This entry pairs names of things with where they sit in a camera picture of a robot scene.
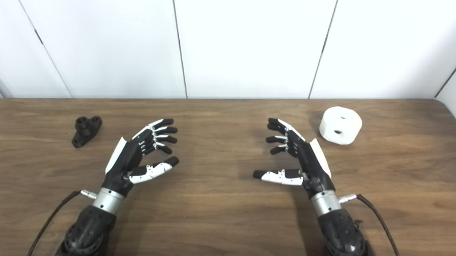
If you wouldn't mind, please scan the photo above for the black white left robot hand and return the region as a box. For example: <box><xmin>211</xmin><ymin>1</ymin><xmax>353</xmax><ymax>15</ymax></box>
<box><xmin>101</xmin><ymin>116</ymin><xmax>181</xmax><ymax>199</ymax></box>

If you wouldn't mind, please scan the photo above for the round white plastic piece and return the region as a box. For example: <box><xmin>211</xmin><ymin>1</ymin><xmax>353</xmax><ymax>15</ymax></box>
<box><xmin>318</xmin><ymin>105</ymin><xmax>363</xmax><ymax>145</ymax></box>

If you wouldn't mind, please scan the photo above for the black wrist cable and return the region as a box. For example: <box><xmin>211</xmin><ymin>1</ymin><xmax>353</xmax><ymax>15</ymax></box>
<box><xmin>337</xmin><ymin>193</ymin><xmax>408</xmax><ymax>256</ymax></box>
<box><xmin>26</xmin><ymin>188</ymin><xmax>97</xmax><ymax>256</ymax></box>

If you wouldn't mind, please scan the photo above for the black plastic holder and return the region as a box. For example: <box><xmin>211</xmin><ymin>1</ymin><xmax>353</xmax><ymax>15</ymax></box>
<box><xmin>71</xmin><ymin>115</ymin><xmax>103</xmax><ymax>149</ymax></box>

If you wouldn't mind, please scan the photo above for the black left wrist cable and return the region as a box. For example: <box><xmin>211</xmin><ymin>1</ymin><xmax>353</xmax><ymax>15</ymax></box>
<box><xmin>26</xmin><ymin>188</ymin><xmax>97</xmax><ymax>256</ymax></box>

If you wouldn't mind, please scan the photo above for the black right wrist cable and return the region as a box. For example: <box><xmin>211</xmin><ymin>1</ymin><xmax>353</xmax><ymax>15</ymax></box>
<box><xmin>337</xmin><ymin>193</ymin><xmax>408</xmax><ymax>256</ymax></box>

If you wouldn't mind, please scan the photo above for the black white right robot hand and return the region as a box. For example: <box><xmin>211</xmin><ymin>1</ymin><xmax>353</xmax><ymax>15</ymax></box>
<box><xmin>252</xmin><ymin>118</ymin><xmax>338</xmax><ymax>202</ymax></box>

